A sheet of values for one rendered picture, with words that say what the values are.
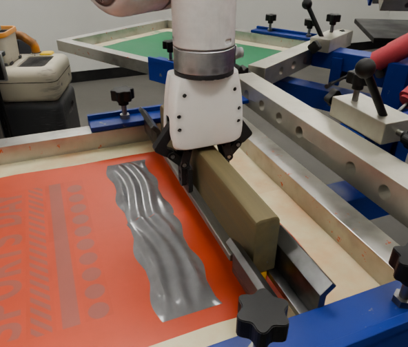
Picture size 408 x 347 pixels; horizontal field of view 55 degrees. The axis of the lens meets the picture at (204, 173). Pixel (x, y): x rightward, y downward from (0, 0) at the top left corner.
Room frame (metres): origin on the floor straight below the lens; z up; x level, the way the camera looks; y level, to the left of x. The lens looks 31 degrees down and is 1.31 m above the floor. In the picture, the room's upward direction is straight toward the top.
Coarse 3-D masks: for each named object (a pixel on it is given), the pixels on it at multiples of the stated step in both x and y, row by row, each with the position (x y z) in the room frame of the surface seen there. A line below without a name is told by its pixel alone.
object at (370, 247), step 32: (128, 128) 0.70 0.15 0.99; (160, 128) 0.73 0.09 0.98; (256, 128) 0.70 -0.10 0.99; (0, 160) 0.62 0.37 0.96; (256, 160) 0.62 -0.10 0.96; (288, 160) 0.57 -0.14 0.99; (288, 192) 0.52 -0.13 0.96; (320, 192) 0.48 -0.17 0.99; (320, 224) 0.44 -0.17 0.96; (352, 224) 0.40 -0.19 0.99; (352, 256) 0.38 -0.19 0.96; (384, 256) 0.34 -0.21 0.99
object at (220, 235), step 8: (168, 160) 0.56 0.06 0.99; (176, 168) 0.54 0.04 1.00; (176, 176) 0.52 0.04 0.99; (192, 192) 0.47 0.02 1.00; (192, 200) 0.45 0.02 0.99; (200, 200) 0.45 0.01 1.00; (200, 208) 0.43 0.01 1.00; (208, 208) 0.43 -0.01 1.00; (208, 216) 0.41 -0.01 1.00; (208, 224) 0.40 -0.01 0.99; (216, 224) 0.39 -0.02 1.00; (216, 232) 0.38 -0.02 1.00; (224, 232) 0.38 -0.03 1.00; (216, 240) 0.37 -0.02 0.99; (224, 240) 0.36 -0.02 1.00; (224, 248) 0.35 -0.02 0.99; (232, 256) 0.34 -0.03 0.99
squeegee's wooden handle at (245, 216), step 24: (168, 144) 0.61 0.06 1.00; (192, 168) 0.49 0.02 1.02; (216, 168) 0.43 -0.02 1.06; (216, 192) 0.41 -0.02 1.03; (240, 192) 0.37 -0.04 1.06; (216, 216) 0.41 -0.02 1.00; (240, 216) 0.35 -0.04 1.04; (264, 216) 0.33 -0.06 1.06; (240, 240) 0.34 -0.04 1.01; (264, 240) 0.32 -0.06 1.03; (264, 264) 0.32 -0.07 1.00
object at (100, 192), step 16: (112, 160) 0.63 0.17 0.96; (128, 160) 0.63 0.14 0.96; (160, 160) 0.63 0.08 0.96; (16, 176) 0.58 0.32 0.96; (32, 176) 0.58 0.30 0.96; (48, 176) 0.58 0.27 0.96; (64, 176) 0.58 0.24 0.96; (80, 176) 0.58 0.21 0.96; (96, 176) 0.58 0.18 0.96; (160, 176) 0.58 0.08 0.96; (0, 192) 0.53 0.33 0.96; (96, 192) 0.53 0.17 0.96; (112, 192) 0.53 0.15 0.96; (176, 192) 0.53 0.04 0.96; (96, 208) 0.48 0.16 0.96; (112, 208) 0.48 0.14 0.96; (176, 208) 0.48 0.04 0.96; (192, 208) 0.48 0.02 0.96; (96, 224) 0.44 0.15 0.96; (112, 224) 0.44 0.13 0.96
